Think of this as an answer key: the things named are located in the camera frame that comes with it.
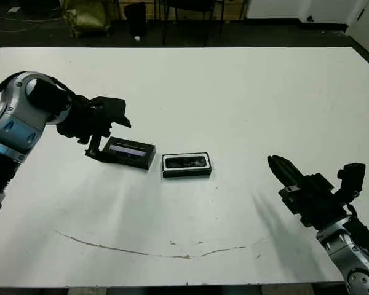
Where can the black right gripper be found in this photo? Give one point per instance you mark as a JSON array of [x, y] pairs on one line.
[[316, 202]]

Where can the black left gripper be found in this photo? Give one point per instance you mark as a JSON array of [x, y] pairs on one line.
[[80, 120]]

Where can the black box lid purple stripe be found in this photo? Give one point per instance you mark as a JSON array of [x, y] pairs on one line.
[[132, 159]]

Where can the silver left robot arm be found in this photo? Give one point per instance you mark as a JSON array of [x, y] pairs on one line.
[[15, 123]]

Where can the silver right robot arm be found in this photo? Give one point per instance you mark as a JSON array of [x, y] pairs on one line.
[[341, 252]]

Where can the black box base white lining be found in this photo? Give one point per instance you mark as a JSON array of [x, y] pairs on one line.
[[186, 174]]

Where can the yellow-green sack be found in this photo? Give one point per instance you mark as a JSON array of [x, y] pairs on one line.
[[86, 17]]

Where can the black waste bin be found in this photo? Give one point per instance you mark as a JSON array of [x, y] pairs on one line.
[[135, 20]]

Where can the white paper sheet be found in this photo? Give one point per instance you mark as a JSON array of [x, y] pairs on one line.
[[13, 10]]

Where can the black metal chair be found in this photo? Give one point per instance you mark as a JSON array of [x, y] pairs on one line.
[[189, 4]]

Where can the white door panel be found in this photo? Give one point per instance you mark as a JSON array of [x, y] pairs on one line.
[[366, 23]]

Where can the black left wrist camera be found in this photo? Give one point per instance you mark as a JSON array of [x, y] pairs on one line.
[[113, 109]]

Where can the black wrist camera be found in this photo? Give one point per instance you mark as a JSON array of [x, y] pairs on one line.
[[353, 178], [113, 109]]

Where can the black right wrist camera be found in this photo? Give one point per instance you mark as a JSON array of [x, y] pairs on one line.
[[353, 178]]

